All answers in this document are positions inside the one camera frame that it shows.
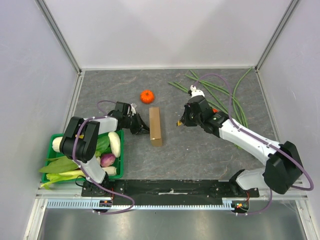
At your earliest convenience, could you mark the small orange pumpkin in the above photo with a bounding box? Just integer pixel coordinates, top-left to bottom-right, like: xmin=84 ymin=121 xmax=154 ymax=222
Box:
xmin=140 ymin=89 xmax=155 ymax=104

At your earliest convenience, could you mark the white corn cob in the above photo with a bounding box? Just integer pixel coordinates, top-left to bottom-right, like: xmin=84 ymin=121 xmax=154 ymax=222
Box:
xmin=51 ymin=136 xmax=63 ymax=153

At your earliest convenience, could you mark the green plastic basket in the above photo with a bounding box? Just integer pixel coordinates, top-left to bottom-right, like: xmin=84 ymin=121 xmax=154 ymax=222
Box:
xmin=41 ymin=130 xmax=125 ymax=184

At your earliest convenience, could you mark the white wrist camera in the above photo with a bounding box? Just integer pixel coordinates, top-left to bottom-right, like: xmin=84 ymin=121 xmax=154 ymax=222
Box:
xmin=128 ymin=103 xmax=137 ymax=116
xmin=188 ymin=85 xmax=205 ymax=98

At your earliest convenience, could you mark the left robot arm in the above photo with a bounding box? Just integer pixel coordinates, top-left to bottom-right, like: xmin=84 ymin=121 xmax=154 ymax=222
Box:
xmin=59 ymin=101 xmax=150 ymax=197

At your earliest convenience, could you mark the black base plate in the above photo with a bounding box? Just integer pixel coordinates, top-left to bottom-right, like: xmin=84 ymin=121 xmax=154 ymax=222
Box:
xmin=81 ymin=178 xmax=259 ymax=201

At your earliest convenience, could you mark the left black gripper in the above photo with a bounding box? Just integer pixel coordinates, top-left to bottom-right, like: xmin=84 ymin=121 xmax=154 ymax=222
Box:
xmin=123 ymin=112 xmax=152 ymax=136

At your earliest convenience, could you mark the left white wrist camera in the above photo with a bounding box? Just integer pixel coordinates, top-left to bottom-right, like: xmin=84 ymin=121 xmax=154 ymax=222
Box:
xmin=128 ymin=103 xmax=137 ymax=116

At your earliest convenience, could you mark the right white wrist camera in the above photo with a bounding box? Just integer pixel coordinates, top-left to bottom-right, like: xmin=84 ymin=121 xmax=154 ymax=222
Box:
xmin=188 ymin=85 xmax=205 ymax=98

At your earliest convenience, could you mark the purple onion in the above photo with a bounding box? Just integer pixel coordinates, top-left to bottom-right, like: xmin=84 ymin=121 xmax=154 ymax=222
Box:
xmin=100 ymin=153 xmax=116 ymax=168

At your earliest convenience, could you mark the brown cardboard express box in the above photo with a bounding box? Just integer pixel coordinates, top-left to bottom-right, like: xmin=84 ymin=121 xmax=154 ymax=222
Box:
xmin=149 ymin=107 xmax=163 ymax=147

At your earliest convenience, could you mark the green celery stalk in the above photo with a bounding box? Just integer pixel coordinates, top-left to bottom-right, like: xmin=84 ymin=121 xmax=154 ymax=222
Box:
xmin=40 ymin=170 xmax=85 ymax=190

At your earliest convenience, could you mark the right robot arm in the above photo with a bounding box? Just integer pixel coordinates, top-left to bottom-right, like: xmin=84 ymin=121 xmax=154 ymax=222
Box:
xmin=178 ymin=95 xmax=302 ymax=197

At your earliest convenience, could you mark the white eggplant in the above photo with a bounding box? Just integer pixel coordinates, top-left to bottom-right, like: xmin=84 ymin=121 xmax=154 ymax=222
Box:
xmin=108 ymin=131 xmax=121 ymax=158

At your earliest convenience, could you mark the grey slotted cable duct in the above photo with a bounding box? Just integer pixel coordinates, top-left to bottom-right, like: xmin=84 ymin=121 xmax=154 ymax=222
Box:
xmin=46 ymin=197 xmax=234 ymax=211

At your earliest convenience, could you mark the bunch of long green beans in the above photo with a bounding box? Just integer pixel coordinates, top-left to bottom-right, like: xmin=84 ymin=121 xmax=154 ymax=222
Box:
xmin=167 ymin=66 xmax=253 ymax=150

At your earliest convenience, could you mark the green leafy vegetable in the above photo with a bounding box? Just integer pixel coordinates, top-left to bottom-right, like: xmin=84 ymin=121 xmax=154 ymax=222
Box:
xmin=38 ymin=135 xmax=110 ymax=174

